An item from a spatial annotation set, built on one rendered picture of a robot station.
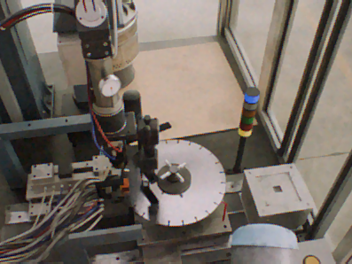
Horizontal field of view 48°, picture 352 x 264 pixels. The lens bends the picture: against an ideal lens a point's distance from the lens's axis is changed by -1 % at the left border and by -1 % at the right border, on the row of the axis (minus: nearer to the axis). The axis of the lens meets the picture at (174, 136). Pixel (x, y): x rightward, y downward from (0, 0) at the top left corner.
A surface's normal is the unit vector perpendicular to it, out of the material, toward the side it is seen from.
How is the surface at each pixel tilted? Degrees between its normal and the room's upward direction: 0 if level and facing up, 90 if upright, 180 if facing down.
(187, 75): 0
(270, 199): 0
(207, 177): 0
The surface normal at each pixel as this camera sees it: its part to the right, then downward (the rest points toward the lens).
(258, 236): -0.27, -0.69
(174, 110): 0.00, -0.65
